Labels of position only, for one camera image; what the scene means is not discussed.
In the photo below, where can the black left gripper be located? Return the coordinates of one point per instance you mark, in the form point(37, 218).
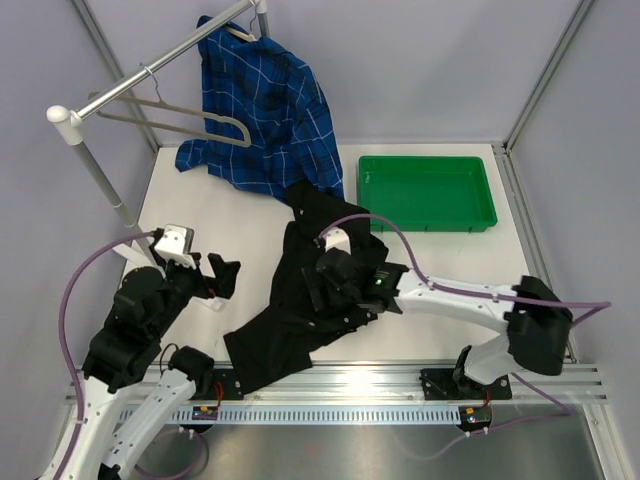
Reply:
point(222, 285)

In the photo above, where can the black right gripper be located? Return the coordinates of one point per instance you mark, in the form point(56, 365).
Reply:
point(315, 280)

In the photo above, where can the black button shirt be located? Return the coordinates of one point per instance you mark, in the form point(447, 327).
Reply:
point(302, 316)

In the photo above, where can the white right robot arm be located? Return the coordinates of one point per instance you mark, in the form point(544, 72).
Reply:
point(531, 327)

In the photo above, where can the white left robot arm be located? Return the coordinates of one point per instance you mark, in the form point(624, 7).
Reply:
point(98, 444)

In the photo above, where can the blue plaid shirt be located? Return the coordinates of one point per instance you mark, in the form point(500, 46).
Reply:
point(277, 97)

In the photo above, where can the wooden hanger of blue shirt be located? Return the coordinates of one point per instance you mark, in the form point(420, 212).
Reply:
point(252, 34)

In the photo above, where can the green plastic tray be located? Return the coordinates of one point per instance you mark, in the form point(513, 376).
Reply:
point(428, 193)

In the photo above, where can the silver clothes rack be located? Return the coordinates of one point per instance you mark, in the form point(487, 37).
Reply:
point(68, 122)

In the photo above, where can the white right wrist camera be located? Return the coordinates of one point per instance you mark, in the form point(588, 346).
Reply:
point(338, 239)

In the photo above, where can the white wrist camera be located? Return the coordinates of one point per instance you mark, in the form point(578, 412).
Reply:
point(338, 239)
point(172, 246)

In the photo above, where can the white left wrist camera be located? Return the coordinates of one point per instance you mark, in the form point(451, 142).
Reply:
point(172, 246)

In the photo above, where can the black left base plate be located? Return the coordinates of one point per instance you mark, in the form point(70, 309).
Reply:
point(221, 384)

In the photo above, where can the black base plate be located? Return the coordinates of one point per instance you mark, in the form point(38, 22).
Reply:
point(221, 384)
point(449, 384)

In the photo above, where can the aluminium mounting rail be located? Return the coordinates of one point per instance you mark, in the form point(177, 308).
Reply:
point(387, 383)

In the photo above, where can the white slotted cable duct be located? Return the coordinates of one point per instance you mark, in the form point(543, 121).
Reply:
point(315, 415)

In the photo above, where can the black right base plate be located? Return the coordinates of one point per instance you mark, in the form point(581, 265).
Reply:
point(449, 384)

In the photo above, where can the aluminium frame post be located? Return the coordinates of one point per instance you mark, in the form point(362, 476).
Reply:
point(560, 50)

